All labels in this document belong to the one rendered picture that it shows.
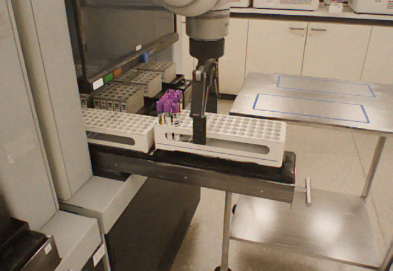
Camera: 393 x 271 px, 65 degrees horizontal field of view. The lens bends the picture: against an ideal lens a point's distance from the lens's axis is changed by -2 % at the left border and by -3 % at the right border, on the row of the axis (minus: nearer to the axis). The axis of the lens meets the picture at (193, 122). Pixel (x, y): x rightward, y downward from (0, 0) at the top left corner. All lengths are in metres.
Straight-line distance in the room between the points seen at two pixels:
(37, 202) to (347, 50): 2.73
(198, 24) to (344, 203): 1.17
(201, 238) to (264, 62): 1.86
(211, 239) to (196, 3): 1.38
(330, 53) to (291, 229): 1.96
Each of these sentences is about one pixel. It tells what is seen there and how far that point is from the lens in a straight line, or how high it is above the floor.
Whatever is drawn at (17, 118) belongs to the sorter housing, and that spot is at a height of 0.99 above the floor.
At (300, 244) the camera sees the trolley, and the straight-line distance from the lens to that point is 1.34.
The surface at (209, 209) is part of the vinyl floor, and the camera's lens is 1.84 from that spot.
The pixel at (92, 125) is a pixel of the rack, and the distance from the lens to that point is 0.84.
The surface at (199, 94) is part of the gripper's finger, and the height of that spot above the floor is 0.99.
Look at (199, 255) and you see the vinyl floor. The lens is 1.61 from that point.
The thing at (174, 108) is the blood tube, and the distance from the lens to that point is 0.70.
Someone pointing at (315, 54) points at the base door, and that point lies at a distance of 3.02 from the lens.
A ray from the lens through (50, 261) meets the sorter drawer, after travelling 0.64.
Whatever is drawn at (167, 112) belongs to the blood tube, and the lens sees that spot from 0.71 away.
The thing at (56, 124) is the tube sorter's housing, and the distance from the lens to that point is 0.71.
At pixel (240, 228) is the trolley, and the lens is 1.35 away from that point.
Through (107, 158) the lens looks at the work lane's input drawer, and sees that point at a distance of 0.82.
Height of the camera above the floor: 1.22
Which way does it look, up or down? 26 degrees down
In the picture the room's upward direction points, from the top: straight up
